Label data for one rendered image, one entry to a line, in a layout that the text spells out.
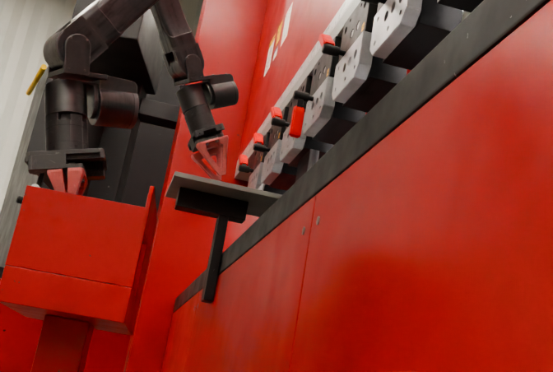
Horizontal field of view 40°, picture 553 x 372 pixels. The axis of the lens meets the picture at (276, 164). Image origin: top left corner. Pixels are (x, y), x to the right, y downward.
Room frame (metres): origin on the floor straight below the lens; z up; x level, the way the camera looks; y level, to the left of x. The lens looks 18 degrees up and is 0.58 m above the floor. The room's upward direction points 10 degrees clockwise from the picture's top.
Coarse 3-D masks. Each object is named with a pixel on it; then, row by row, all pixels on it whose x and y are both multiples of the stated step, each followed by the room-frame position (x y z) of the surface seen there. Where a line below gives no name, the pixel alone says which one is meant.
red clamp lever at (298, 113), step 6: (294, 96) 1.41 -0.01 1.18; (300, 96) 1.41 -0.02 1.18; (306, 96) 1.41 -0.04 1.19; (312, 96) 1.42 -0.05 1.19; (300, 102) 1.41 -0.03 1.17; (294, 108) 1.41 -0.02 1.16; (300, 108) 1.41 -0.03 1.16; (294, 114) 1.41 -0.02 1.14; (300, 114) 1.41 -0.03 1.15; (294, 120) 1.41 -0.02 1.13; (300, 120) 1.41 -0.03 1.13; (294, 126) 1.41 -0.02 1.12; (300, 126) 1.41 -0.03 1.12; (294, 132) 1.41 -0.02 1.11; (300, 132) 1.41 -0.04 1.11
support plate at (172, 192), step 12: (180, 180) 1.47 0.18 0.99; (192, 180) 1.46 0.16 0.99; (204, 180) 1.45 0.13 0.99; (216, 180) 1.46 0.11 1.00; (168, 192) 1.58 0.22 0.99; (204, 192) 1.53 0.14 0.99; (216, 192) 1.51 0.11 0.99; (228, 192) 1.50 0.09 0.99; (240, 192) 1.48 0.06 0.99; (252, 192) 1.47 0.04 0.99; (264, 192) 1.48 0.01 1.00; (252, 204) 1.56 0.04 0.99; (264, 204) 1.54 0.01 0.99
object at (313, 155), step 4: (308, 152) 1.55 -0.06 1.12; (312, 152) 1.53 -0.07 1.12; (316, 152) 1.53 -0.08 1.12; (304, 156) 1.57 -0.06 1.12; (308, 156) 1.54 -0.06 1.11; (312, 156) 1.53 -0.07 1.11; (316, 156) 1.53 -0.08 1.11; (300, 160) 1.61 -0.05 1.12; (304, 160) 1.57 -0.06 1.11; (308, 160) 1.54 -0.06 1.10; (312, 160) 1.53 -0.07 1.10; (316, 160) 1.54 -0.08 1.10; (300, 164) 1.60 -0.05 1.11; (304, 164) 1.56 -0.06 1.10; (308, 164) 1.53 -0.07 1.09; (312, 164) 1.53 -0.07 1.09; (300, 168) 1.60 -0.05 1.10; (304, 168) 1.56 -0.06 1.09; (308, 168) 1.53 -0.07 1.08; (300, 172) 1.59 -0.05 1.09; (304, 172) 1.55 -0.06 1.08; (296, 176) 1.62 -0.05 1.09; (300, 176) 1.58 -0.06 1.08; (296, 180) 1.62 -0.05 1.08
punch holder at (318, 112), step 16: (320, 64) 1.42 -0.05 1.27; (336, 64) 1.33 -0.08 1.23; (320, 80) 1.40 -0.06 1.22; (320, 96) 1.37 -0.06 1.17; (320, 112) 1.34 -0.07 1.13; (336, 112) 1.34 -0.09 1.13; (352, 112) 1.34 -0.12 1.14; (304, 128) 1.45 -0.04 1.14; (320, 128) 1.41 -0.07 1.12; (336, 128) 1.39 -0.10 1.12
